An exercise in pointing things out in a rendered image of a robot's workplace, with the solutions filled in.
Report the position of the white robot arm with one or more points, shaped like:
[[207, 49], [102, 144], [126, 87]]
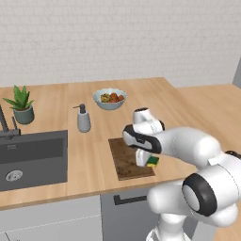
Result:
[[191, 147]]

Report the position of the light grey cupboard door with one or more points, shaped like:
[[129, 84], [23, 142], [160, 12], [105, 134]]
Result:
[[62, 232]]

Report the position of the dark grey sink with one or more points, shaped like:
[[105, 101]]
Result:
[[34, 163]]

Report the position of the grey dishwasher front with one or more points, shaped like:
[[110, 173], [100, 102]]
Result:
[[125, 219]]

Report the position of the dark grey tap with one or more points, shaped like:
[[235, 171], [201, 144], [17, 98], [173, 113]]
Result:
[[6, 128]]

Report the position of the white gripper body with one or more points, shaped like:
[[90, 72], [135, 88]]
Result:
[[141, 157]]

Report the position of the yellow and green sponge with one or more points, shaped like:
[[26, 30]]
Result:
[[153, 161]]

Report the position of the light grey drawer front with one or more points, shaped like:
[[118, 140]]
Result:
[[50, 215]]

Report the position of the red fruit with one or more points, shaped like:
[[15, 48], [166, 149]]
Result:
[[114, 97]]

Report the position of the brown wooden cutting board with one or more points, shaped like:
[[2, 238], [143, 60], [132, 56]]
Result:
[[125, 160]]

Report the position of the green and yellow fruit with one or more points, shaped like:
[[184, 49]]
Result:
[[104, 98]]

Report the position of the grey soap dispenser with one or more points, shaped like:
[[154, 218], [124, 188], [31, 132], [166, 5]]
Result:
[[83, 120]]

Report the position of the green plant in grey pot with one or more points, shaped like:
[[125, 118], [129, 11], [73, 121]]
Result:
[[22, 109]]

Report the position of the pale blue bowl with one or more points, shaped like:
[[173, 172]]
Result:
[[109, 104]]

